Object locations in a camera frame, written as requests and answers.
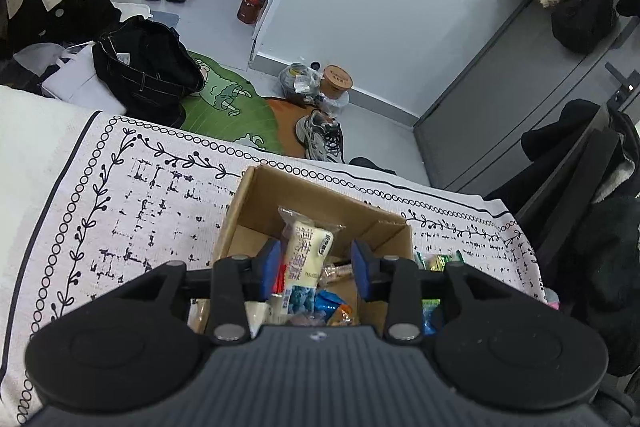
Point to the wooden-lid jar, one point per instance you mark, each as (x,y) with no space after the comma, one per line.
(337,79)

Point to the white printed tablecloth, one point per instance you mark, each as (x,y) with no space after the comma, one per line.
(150,207)

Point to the black fleece-lined jacket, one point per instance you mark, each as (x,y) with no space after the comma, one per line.
(615,167)

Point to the green striped snack packet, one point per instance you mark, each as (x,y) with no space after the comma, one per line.
(440,263)

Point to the grey floor mat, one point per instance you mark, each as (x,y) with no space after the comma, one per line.
(167,18)

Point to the clear biscuit packet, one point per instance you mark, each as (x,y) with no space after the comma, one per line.
(336,274)

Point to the black shoe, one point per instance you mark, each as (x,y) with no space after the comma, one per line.
(370,165)

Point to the clear plastic bag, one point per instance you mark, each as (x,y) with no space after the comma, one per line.
(300,82)

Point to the pile of black clothes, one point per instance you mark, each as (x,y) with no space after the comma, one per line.
(50,22)

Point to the pink soft item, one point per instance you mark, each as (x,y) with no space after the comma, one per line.
(553,299)

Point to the brown cardboard box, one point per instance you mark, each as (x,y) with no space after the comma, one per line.
(310,197)

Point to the brown round floor mat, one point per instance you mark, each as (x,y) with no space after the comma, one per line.
(282,122)

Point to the green leaf floor mat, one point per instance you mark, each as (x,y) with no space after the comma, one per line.
(235,117)

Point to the small white snack packet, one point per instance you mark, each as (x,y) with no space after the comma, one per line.
(257,314)

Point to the white cake packet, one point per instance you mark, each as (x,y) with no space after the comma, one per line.
(305,252)

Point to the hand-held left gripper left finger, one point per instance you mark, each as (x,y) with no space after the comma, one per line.
(270,267)

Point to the clear plastic container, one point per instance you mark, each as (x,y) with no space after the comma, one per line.
(335,104)

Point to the white bedding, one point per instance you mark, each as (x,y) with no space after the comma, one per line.
(35,147)

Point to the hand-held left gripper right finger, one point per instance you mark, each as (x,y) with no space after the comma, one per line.
(362,272)

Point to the grey sneakers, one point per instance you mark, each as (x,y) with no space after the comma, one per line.
(322,137)

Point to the white tote bag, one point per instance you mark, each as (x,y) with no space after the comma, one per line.
(75,79)

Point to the white floor cloth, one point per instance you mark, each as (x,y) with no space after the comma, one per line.
(132,9)

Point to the black bag on floor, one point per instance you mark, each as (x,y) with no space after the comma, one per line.
(145,67)

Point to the blue snack packet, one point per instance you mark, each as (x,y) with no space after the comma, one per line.
(327,304)

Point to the grey door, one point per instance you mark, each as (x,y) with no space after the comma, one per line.
(500,107)

